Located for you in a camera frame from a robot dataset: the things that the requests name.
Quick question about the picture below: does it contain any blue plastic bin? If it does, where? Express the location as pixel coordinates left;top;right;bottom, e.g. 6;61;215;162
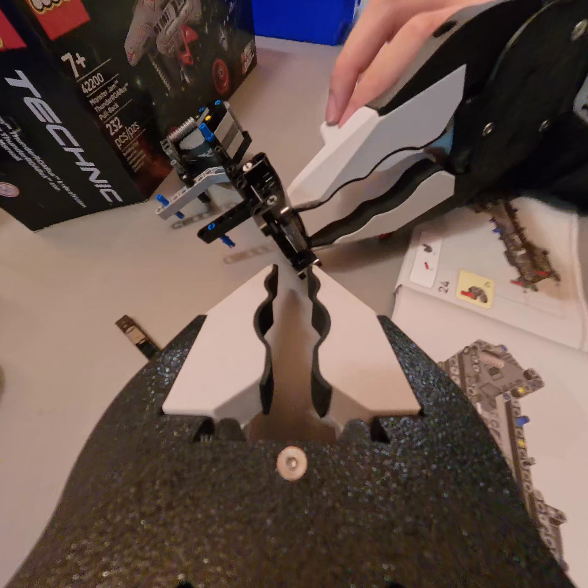
251;0;364;46

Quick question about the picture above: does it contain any person's right hand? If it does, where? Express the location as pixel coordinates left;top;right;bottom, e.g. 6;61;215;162
325;0;488;128

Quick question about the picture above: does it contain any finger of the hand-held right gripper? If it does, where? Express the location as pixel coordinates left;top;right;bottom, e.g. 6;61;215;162
286;64;468;210
309;158;456;246

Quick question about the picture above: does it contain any black plastic bar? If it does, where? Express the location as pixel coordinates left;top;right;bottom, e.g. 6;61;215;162
115;314;160;359

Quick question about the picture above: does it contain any black toy set box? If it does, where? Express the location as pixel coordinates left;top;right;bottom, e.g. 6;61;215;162
0;0;258;232

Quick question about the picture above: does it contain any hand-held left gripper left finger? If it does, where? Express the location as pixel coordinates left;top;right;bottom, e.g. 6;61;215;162
161;263;279;424

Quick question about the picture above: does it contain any open instruction booklet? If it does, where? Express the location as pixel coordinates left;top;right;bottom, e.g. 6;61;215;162
393;197;588;588

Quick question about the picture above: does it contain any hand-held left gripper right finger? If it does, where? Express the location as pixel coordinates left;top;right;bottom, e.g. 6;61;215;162
311;268;422;424

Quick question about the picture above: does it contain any light grey desk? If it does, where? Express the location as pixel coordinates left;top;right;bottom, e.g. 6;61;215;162
0;36;588;588

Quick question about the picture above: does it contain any black toy car chassis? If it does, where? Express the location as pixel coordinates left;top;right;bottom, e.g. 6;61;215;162
155;99;322;281

